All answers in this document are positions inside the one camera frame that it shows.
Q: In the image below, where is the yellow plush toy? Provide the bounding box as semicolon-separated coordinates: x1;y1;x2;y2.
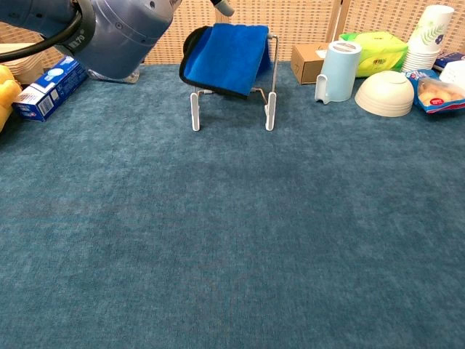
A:
0;64;23;132

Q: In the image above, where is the blue toothpaste box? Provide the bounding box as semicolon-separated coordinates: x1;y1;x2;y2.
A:
12;55;90;123

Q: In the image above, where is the beige lunch box stack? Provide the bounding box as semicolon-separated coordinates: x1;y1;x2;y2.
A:
0;42;65;85

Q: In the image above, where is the metal rack with white feet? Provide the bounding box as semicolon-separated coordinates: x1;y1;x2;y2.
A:
190;31;280;132

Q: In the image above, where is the brown cardboard box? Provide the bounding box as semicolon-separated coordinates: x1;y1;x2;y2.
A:
290;42;331;85

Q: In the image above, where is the stack of paper cups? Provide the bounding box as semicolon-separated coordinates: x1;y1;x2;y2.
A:
400;4;456;73

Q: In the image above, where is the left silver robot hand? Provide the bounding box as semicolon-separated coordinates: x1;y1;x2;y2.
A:
212;0;235;17

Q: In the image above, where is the cream bowl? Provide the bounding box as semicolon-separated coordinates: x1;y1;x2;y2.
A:
354;70;415;118

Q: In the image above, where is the white stapler box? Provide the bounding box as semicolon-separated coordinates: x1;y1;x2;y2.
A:
438;60;465;84

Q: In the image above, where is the green tissue pack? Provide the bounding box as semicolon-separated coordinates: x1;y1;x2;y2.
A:
339;31;409;79

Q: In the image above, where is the grey and blue towel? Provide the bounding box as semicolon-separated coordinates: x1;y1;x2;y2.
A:
179;23;272;100

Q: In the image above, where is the wicker folding screen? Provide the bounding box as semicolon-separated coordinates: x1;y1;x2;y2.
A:
0;0;465;70

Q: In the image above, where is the blue cookie snack bag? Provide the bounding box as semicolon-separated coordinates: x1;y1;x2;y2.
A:
404;68;465;115

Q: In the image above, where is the light blue cylindrical cup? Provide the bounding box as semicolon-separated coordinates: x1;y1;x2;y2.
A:
314;40;363;105

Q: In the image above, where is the teal table carpet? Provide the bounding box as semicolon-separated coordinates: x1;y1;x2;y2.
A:
0;61;465;349

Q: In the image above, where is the clear bottle with blue label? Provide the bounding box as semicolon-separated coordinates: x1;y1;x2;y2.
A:
86;68;140;84

